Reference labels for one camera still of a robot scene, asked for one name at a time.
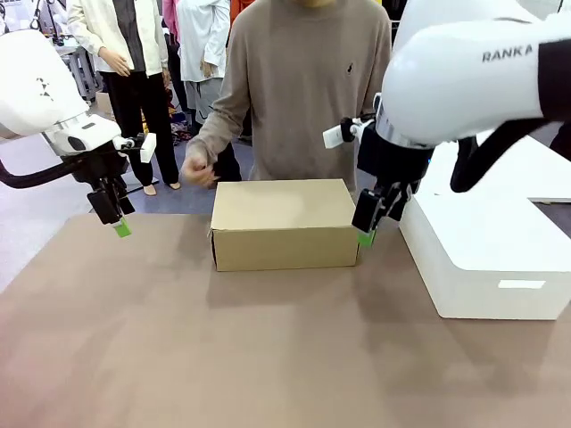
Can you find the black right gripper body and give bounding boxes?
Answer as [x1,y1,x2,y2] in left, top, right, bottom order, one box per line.
[356,127,432,185]

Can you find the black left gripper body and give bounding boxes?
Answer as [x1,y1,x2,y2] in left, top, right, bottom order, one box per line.
[73,141,130,188]

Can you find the brown cardboard shoe box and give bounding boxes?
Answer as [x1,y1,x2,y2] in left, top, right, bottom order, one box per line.
[208,178,361,273]

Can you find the person right forearm beige sleeve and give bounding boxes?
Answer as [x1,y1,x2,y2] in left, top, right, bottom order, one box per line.
[185,100,251,161]

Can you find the person right hand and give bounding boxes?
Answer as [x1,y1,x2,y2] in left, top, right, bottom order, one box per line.
[179,154,220,189]

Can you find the mannequin cream jacket black trousers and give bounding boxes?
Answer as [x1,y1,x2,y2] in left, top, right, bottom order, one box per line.
[66,0,182,197]

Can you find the colourful clothes pile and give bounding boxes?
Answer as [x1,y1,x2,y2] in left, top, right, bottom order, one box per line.
[167,84,202,148]

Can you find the person in beige sweater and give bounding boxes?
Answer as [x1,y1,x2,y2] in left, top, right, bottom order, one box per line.
[195,0,393,193]

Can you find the mannequin white shirt grey shorts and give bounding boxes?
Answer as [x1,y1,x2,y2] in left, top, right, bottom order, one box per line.
[176,0,244,182]

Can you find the pink hanging garment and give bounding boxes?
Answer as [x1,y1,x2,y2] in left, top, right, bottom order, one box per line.
[162,0,180,39]

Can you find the bystander in black clothes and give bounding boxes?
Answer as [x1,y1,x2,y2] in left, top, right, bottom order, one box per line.
[549,119,571,162]

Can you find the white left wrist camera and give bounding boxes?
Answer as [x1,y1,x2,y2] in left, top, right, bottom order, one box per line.
[113,132,158,165]

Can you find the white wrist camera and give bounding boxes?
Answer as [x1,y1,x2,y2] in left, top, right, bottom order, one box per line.
[322,116,378,152]
[113,132,158,165]

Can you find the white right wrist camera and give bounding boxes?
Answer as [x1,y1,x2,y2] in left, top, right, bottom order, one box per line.
[322,116,378,152]

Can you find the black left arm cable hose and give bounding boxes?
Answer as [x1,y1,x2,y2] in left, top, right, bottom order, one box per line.
[0,158,86,190]

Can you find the white frame grey top table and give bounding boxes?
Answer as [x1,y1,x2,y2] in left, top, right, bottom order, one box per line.
[57,42,102,102]

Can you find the black right arm cable sleeve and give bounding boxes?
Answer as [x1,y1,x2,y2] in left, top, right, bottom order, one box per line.
[449,38,571,193]

